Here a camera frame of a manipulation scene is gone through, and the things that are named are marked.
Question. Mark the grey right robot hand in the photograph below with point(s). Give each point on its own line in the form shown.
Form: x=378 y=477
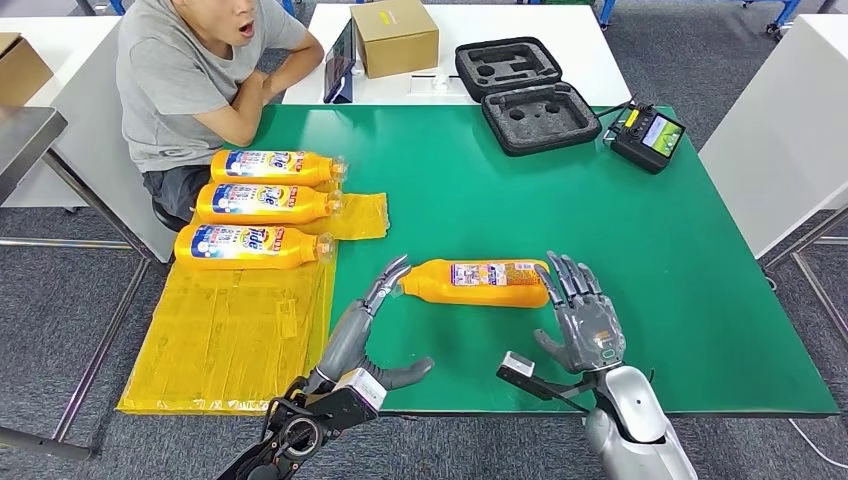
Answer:
x=590 y=331

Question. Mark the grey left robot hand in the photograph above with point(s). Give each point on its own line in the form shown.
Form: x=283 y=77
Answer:
x=344 y=344

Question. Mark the person's right hand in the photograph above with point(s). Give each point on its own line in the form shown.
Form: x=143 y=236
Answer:
x=257 y=81

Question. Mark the orange detergent bottle clear cap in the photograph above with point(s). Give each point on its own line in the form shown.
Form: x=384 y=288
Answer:
x=311 y=170
x=298 y=248
x=311 y=206
x=437 y=285

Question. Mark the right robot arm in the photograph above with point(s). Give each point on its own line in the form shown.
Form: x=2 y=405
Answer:
x=629 y=424

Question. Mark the person's right forearm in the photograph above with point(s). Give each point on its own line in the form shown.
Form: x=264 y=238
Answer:
x=246 y=119

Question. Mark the person's left forearm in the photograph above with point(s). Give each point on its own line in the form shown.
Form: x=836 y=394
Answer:
x=299 y=66

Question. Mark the person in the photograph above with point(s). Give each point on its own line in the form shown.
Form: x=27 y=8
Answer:
x=172 y=79

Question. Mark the dark tablet with stand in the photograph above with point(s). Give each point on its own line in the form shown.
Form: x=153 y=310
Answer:
x=340 y=61

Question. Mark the yellow taped cardboard mat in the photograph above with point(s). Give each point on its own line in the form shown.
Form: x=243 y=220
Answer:
x=225 y=338

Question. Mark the closed brown cardboard box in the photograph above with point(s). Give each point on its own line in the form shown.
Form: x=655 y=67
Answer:
x=395 y=41

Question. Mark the black stool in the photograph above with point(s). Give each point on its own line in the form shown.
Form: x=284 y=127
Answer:
x=169 y=217

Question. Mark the thin black pen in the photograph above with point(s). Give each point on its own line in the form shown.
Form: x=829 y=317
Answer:
x=421 y=76

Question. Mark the white side table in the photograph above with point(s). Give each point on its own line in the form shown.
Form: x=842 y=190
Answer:
x=76 y=74

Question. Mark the small white plastic item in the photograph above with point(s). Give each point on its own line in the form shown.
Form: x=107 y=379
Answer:
x=441 y=82

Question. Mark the black remote controller with screen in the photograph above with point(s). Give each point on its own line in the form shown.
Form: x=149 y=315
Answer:
x=640 y=140

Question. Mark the open black foam case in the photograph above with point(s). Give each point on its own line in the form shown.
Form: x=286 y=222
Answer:
x=535 y=119

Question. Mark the open brown cardboard box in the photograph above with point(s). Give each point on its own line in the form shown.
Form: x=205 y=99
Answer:
x=20 y=69

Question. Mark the grey metal table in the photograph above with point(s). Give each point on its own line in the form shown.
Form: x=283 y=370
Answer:
x=23 y=136

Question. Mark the white table with metal legs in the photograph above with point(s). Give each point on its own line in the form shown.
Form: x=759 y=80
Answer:
x=778 y=131

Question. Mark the white table with box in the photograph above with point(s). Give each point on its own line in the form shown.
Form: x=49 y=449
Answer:
x=570 y=41

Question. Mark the green plastic crate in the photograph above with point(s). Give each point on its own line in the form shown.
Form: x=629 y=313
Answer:
x=567 y=2

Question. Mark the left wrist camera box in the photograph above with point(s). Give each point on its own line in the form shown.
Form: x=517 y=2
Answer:
x=358 y=397

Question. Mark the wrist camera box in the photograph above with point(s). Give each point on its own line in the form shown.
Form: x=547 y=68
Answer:
x=523 y=374
x=358 y=397

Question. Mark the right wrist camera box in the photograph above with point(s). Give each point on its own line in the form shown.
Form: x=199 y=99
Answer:
x=523 y=374

